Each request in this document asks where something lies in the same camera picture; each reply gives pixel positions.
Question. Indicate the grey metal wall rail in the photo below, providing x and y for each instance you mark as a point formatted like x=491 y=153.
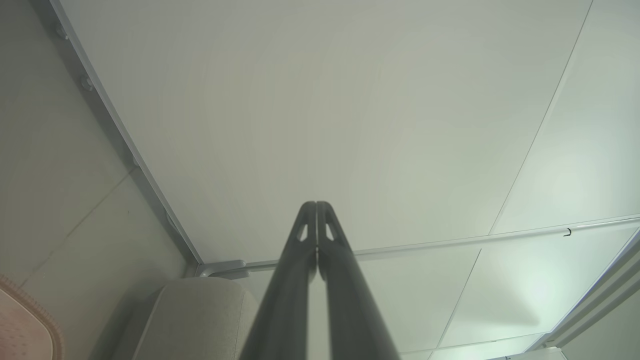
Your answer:
x=450 y=244

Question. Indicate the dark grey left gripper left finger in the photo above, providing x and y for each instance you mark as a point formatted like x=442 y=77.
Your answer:
x=287 y=300

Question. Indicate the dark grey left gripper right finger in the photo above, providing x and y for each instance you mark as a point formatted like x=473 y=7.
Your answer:
x=350 y=310

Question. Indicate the grey metal frame post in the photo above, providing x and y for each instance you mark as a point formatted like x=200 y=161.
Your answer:
x=595 y=300

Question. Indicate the white perforated laundry basket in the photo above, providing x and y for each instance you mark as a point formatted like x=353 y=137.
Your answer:
x=22 y=330

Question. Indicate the metal table frame rail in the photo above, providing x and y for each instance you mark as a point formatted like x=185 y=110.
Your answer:
x=125 y=135

